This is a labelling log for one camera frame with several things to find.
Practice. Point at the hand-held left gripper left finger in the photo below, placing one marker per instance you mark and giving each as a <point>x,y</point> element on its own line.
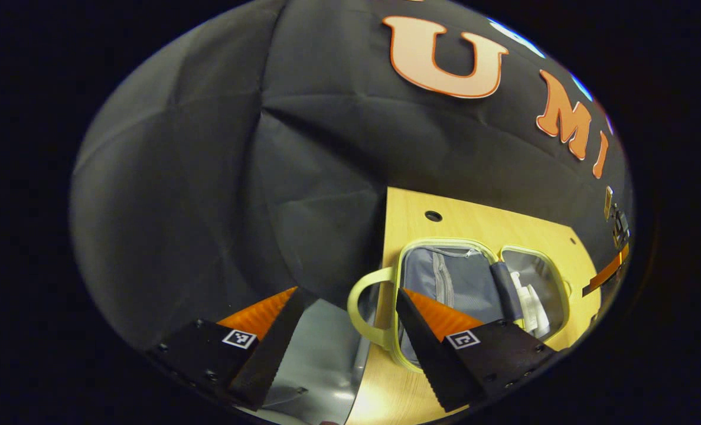
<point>276,348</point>

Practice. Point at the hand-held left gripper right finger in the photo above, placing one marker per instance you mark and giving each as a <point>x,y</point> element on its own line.
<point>427,354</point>

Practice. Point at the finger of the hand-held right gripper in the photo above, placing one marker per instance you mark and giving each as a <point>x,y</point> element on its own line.
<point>607,271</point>

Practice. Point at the cream yellow suitcase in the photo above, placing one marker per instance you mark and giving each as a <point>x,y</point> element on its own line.
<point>462,277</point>

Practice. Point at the white foam pump bottle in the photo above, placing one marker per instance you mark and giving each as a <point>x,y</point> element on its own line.
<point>527,301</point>

